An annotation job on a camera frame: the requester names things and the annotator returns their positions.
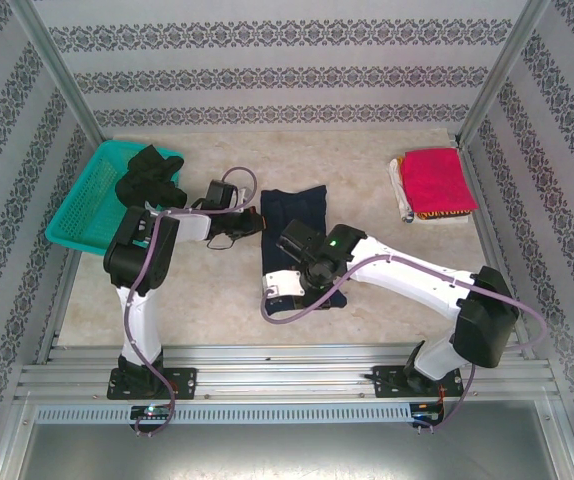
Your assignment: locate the navy blue t-shirt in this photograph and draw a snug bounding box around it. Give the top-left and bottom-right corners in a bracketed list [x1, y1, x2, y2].
[259, 184, 349, 314]

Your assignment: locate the black t-shirt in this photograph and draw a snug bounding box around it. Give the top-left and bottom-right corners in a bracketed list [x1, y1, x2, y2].
[115, 144, 188, 211]

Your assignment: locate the white folded t-shirt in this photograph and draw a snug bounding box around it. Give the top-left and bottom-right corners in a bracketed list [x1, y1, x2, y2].
[388, 156, 416, 223]

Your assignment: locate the orange printed folded t-shirt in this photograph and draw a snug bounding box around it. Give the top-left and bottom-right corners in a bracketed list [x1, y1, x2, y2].
[414, 208, 472, 224]

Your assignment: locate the teal plastic basket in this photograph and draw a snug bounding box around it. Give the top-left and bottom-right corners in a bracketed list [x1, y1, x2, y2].
[45, 139, 186, 257]

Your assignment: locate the red folded t-shirt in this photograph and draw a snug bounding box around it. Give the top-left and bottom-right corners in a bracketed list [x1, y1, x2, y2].
[399, 147, 479, 214]

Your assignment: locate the small circuit board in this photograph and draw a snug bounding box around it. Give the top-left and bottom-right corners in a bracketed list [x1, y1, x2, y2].
[410, 410, 444, 427]
[130, 405, 174, 420]

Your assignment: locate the grey metal base panel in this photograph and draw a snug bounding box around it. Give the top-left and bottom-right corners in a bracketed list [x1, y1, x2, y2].
[14, 422, 574, 480]

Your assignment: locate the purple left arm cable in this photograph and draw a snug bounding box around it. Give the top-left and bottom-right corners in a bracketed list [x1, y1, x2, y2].
[124, 166, 259, 439]

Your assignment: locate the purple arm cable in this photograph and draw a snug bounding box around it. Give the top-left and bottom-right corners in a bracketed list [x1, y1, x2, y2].
[124, 166, 259, 439]
[260, 254, 548, 434]

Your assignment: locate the aluminium mounting rail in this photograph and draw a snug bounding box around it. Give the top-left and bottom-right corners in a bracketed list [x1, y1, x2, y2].
[14, 342, 556, 401]

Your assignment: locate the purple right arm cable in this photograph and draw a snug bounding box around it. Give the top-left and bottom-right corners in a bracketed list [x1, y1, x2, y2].
[260, 254, 548, 434]

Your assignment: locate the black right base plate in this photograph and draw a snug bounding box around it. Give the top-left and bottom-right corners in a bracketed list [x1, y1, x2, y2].
[372, 364, 466, 400]

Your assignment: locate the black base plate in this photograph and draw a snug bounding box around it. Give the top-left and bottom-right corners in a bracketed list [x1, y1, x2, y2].
[372, 364, 466, 400]
[106, 367, 198, 401]

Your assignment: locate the slotted grey cable duct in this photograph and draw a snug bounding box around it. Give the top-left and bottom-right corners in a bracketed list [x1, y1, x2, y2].
[34, 403, 413, 426]

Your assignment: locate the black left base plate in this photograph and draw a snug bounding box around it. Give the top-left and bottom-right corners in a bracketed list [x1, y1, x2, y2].
[106, 367, 198, 401]

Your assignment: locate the aluminium frame post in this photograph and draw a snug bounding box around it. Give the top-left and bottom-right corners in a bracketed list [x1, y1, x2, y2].
[454, 0, 552, 146]
[9, 0, 107, 146]

